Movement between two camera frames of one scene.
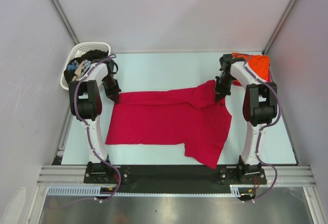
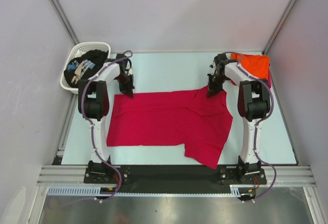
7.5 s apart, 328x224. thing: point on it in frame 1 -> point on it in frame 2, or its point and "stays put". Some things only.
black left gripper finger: (115, 98) -> (129, 93)
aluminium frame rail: (288, 175) stays put
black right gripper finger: (218, 97) -> (210, 93)
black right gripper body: (223, 84) -> (216, 82)
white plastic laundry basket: (84, 46) stays put
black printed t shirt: (88, 58) stays put
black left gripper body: (110, 85) -> (125, 82)
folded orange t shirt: (260, 64) stays put
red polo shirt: (189, 117) stays put
